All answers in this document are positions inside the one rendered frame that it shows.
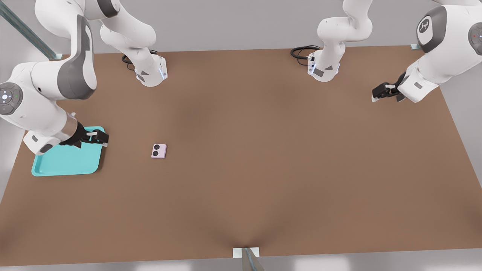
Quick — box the pale blue-green tray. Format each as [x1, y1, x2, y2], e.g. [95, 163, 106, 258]
[31, 126, 105, 177]

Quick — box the black cable loop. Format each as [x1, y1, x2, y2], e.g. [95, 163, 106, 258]
[121, 49, 159, 72]
[290, 45, 321, 67]

